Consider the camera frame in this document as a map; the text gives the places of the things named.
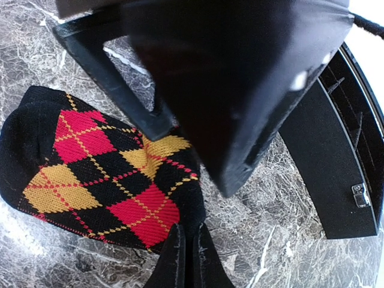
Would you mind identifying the black display box with lid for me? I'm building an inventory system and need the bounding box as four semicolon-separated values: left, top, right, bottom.
280;44;383;239

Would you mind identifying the red yellow black argyle sock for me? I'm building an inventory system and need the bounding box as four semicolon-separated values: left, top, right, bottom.
1;86;206;253

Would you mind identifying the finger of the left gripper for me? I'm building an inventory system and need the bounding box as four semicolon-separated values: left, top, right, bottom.
201;89;307;198
53;11;173;141

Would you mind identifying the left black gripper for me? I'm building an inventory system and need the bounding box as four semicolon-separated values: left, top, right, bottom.
56;1;353;159

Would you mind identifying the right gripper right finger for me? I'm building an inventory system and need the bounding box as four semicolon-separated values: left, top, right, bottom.
193;223;235;288

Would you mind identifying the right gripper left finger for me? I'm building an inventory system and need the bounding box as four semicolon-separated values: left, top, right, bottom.
143;224;186;288

